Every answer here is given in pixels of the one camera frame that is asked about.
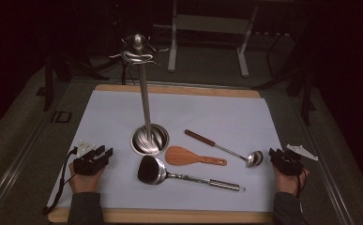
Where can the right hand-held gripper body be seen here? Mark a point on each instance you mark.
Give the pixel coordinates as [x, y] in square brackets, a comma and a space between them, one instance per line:
[290, 164]

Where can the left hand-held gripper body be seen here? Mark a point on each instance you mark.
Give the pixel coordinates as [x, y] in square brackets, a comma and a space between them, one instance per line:
[87, 165]

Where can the steel utensil stand with hooks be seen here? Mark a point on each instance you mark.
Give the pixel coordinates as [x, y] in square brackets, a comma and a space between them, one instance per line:
[145, 103]

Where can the wooden rice paddle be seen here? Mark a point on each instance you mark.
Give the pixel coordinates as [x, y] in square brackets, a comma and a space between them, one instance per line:
[179, 155]

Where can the person's left hand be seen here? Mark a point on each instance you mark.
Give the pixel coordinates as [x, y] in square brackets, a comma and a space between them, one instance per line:
[83, 182]

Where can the person's right hand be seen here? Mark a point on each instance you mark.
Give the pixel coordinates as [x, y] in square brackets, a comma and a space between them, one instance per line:
[287, 184]

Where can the dark metal stand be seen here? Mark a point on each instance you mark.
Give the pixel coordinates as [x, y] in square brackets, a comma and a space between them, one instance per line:
[49, 81]
[305, 93]

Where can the metal chair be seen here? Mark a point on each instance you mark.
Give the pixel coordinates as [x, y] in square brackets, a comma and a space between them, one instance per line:
[212, 24]

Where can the black rectangular floor bracket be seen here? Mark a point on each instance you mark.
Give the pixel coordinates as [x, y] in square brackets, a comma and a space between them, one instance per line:
[61, 116]

